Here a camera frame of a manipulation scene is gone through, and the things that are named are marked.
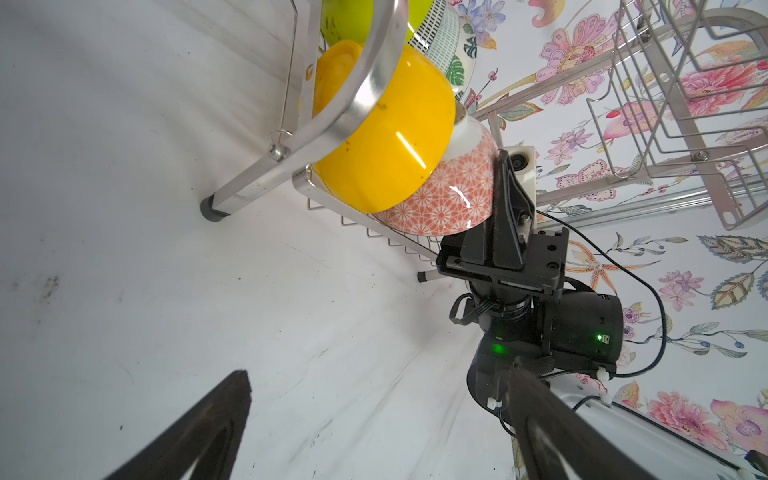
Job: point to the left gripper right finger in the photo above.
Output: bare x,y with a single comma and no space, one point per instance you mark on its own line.
558,444

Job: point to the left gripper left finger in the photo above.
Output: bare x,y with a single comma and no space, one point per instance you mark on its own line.
203,442

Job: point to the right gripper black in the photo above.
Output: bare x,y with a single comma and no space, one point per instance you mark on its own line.
501,261

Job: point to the black white floral bowl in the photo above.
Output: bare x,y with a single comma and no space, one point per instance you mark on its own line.
458,194

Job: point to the yellow bowl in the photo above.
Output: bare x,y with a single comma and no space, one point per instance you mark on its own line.
399,145

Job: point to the green leaf pattern bowl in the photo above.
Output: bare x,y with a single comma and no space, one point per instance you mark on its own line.
461,67

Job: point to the steel wire dish rack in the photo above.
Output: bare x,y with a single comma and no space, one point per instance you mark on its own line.
649,49

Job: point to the pale teal glass bowl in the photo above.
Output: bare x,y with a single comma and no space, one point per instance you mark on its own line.
437,37

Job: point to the lime green bowl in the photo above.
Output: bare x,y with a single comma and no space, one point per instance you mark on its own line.
352,19

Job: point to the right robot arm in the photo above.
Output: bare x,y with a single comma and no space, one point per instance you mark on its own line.
542,330

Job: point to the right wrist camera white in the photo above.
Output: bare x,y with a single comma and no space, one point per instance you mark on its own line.
525,168

